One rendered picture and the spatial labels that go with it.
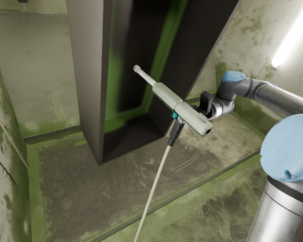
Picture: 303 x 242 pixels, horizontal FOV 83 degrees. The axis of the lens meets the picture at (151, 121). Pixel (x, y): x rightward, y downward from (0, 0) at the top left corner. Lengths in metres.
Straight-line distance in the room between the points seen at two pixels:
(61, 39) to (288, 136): 1.99
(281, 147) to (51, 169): 1.77
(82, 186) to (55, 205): 0.23
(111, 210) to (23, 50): 1.63
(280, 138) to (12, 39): 2.05
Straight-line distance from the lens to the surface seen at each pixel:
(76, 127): 2.04
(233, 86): 0.85
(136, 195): 1.64
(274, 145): 0.37
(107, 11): 0.55
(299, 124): 0.35
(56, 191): 1.74
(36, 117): 2.02
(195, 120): 0.61
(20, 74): 2.03
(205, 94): 0.72
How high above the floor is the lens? 1.53
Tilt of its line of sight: 41 degrees down
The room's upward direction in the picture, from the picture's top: 10 degrees clockwise
